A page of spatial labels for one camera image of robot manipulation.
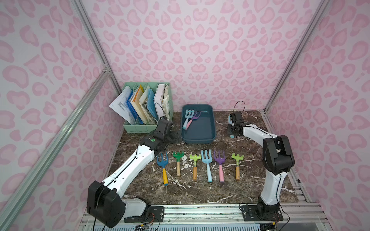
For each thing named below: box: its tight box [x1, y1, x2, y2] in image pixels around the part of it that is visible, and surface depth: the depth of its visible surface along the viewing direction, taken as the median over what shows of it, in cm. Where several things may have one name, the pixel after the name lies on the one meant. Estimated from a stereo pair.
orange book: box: [130, 84, 149, 125], surface depth 99 cm
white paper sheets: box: [108, 85, 135, 125], surface depth 99 cm
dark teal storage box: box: [181, 103, 216, 144], surface depth 115 cm
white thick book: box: [153, 83, 170, 120], surface depth 97 cm
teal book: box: [146, 88, 159, 122], surface depth 97 cm
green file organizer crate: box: [121, 81, 174, 134], surface depth 100 cm
